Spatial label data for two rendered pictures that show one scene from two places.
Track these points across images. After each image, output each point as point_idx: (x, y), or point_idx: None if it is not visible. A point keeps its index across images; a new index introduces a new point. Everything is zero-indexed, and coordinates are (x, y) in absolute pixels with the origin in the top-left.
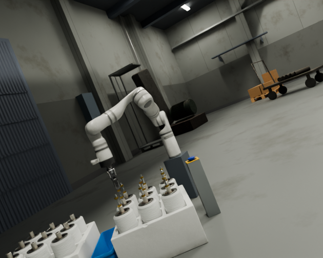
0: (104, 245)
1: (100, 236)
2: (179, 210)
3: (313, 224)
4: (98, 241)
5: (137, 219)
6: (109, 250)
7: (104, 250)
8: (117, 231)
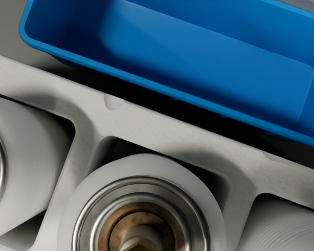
0: (298, 40)
1: None
2: None
3: None
4: (257, 1)
5: (33, 245)
6: None
7: (266, 33)
8: (8, 93)
